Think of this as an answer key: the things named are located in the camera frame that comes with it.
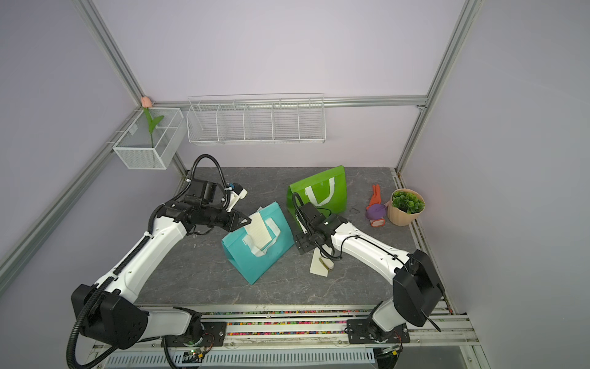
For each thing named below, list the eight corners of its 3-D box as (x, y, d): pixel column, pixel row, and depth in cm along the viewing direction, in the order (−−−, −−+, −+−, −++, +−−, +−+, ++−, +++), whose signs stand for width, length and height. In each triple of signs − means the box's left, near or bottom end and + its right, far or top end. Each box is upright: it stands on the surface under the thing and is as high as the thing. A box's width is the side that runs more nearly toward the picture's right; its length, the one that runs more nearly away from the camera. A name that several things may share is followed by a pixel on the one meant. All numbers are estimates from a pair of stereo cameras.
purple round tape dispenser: (368, 227, 102) (370, 224, 100) (364, 206, 109) (365, 203, 107) (388, 227, 102) (390, 224, 100) (383, 206, 109) (384, 203, 107)
